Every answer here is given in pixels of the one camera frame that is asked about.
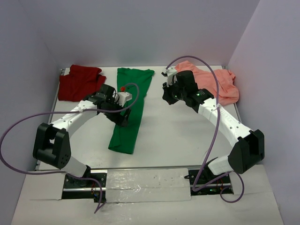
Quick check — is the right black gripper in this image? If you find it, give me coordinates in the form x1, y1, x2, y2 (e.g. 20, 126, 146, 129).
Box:
163, 78, 187, 105

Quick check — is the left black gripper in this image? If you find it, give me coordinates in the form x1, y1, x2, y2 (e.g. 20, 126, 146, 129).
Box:
102, 97, 131, 127

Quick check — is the green t shirt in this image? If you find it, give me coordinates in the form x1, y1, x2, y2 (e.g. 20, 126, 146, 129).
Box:
107, 67, 155, 155

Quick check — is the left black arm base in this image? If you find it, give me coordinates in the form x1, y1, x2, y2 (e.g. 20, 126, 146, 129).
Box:
61, 169, 107, 203

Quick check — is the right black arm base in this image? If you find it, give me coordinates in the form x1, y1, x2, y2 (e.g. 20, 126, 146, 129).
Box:
184, 168, 233, 196

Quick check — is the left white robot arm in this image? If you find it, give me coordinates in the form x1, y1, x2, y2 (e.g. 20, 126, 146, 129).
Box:
33, 84, 132, 187

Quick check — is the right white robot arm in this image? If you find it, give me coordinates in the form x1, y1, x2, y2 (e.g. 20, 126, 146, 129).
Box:
162, 69, 265, 183

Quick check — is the red t shirt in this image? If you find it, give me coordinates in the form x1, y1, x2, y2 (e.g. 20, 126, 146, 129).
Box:
58, 65, 106, 102

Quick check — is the salmon pink t shirt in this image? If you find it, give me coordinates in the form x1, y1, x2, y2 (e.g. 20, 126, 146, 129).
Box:
174, 60, 240, 107

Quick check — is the silver tape sheet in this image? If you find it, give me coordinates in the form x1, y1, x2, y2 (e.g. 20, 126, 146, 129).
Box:
105, 168, 191, 203

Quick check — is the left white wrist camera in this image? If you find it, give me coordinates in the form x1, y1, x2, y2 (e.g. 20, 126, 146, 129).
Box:
116, 86, 132, 106

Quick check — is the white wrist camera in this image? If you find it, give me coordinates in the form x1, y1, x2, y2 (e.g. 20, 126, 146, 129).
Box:
116, 86, 132, 106
161, 67, 177, 87

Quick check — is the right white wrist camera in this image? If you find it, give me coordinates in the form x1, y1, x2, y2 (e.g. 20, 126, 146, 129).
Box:
161, 67, 177, 87

